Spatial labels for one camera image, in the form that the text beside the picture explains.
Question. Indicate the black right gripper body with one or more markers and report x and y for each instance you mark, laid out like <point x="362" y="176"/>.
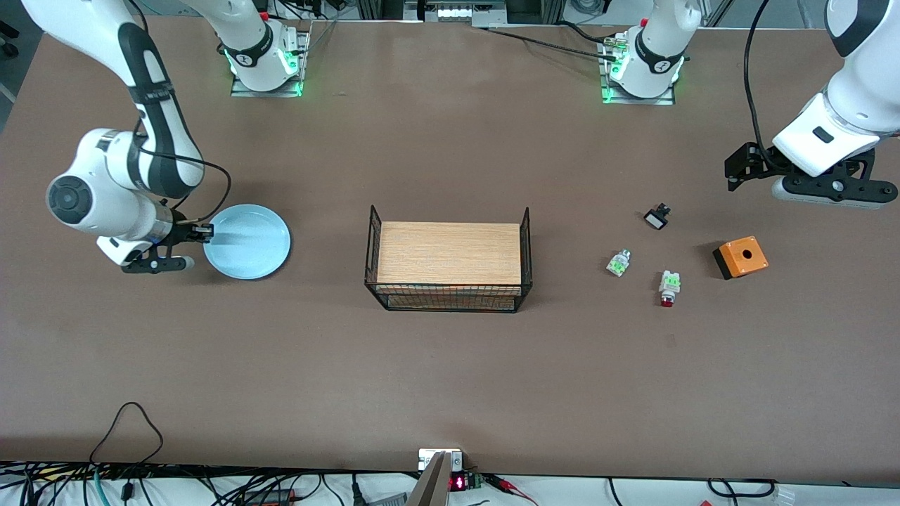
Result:
<point x="181" y="230"/>

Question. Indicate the light blue round plate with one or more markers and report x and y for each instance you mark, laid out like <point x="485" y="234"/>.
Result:
<point x="249" y="242"/>

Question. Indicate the red push button switch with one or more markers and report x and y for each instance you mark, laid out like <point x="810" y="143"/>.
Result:
<point x="669" y="284"/>

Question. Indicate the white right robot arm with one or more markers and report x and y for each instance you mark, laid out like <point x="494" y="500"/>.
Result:
<point x="91" y="197"/>

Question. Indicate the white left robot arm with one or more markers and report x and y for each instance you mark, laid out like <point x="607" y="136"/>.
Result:
<point x="858" y="105"/>

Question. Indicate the black square push button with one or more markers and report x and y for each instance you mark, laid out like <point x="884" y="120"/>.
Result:
<point x="657" y="218"/>

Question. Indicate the clear green contact block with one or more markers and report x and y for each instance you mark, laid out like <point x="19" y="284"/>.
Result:
<point x="619" y="263"/>

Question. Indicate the wooden board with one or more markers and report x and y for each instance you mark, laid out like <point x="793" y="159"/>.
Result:
<point x="450" y="253"/>

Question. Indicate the red digit display module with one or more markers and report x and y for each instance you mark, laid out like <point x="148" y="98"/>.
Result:
<point x="458" y="483"/>

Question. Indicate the red clip lead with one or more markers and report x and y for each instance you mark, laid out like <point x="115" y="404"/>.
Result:
<point x="506" y="485"/>

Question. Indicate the orange button enclosure box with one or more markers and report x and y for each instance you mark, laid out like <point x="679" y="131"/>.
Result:
<point x="744" y="256"/>

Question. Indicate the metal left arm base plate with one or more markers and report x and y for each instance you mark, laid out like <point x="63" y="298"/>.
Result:
<point x="664" y="100"/>

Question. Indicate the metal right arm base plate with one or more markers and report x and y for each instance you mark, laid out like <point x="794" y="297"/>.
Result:
<point x="242" y="91"/>

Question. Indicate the aluminium frame structure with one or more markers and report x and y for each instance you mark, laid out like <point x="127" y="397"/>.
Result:
<point x="492" y="17"/>

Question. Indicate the small silver bracket box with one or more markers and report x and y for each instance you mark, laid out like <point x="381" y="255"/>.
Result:
<point x="427" y="458"/>

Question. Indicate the grey metal post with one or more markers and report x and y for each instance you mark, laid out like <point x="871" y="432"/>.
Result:
<point x="430" y="488"/>

